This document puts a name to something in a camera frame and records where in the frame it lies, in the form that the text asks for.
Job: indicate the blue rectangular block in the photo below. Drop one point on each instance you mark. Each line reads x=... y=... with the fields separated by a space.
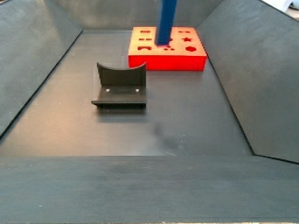
x=167 y=7

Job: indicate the red shape-sorter board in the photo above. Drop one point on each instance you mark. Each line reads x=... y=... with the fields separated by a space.
x=182 y=55

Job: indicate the black curved block holder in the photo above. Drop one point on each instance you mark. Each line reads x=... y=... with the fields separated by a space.
x=122 y=86

